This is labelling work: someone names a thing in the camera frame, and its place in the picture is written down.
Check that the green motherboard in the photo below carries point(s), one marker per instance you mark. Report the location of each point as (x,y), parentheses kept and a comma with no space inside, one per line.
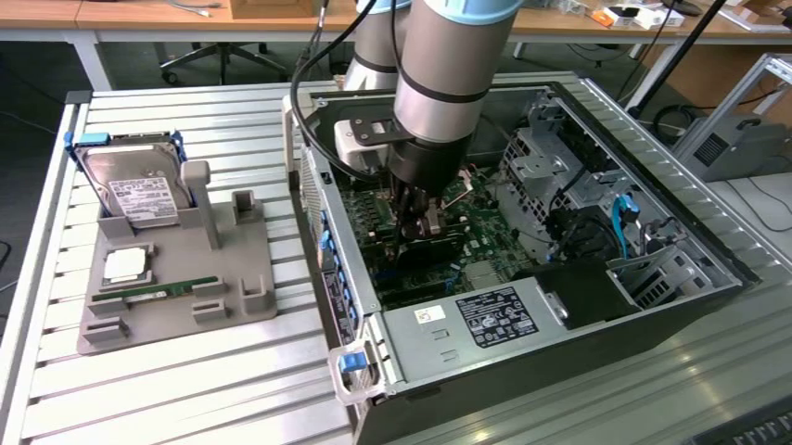
(494,232)

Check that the graphics card with metal bracket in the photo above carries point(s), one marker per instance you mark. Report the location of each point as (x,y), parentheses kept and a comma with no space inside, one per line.
(426,255)

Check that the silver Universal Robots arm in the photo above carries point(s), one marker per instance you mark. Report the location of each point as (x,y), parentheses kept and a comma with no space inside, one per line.
(445,69)

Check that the CPU socket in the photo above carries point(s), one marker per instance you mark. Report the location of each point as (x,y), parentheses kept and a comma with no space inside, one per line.
(383,208)

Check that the brown cardboard panel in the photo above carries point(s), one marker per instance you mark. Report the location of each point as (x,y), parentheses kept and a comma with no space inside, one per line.
(712,69)

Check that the orange small item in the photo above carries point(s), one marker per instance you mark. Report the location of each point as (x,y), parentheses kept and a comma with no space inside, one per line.
(601,17)

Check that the black expansion slot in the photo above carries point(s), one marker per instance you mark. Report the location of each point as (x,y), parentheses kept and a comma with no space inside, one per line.
(411,289)

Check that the pale corner fixture blue clip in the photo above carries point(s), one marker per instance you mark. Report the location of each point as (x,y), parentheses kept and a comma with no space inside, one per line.
(349,385)

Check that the hard disk with blue caddy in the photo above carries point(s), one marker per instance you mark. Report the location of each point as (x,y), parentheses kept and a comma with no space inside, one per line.
(132,185)

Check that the aluminium profile frame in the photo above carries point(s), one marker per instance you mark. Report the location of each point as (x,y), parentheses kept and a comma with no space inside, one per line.
(767,69)

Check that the wooden desk white frame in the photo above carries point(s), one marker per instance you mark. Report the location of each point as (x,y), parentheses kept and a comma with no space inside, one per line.
(618,34)
(123,18)

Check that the open metal socket cover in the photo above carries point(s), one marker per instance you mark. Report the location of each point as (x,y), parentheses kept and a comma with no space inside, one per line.
(461,185)

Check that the silver disk bay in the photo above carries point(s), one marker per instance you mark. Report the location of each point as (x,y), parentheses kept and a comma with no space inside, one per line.
(668,278)

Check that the open black PC case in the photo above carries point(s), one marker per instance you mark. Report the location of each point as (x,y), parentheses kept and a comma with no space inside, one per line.
(526,385)

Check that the green RAM stick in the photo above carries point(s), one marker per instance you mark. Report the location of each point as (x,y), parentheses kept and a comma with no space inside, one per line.
(155,292)

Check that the grey parts rack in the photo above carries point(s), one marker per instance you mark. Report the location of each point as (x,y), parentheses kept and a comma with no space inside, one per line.
(172,315)

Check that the silver drive cage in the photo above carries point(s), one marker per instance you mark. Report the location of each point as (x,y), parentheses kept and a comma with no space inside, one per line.
(538,162)

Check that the black office chair base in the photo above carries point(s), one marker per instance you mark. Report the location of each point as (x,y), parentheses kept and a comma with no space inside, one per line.
(226,55)

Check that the black keyboard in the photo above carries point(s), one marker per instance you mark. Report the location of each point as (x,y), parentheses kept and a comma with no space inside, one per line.
(761,433)

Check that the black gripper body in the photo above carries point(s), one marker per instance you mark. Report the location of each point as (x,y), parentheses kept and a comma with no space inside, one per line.
(430,162)

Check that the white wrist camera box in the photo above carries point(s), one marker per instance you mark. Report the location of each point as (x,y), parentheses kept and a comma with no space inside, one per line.
(353,148)

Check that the silver power supply with label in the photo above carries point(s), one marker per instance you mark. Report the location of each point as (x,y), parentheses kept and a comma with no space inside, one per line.
(433,343)

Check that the white small boxes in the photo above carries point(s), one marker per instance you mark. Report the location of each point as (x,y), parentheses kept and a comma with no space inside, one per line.
(649,18)

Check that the silver chipset heatsink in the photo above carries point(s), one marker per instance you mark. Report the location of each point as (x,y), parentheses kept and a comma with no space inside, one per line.
(482,274)

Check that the black stand pole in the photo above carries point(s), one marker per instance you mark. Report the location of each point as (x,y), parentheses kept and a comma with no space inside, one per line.
(674,51)

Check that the grey computer tower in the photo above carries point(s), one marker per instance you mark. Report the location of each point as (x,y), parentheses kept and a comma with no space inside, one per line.
(743,148)

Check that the silver CPU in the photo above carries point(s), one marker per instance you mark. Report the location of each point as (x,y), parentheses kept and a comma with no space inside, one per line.
(123,266)

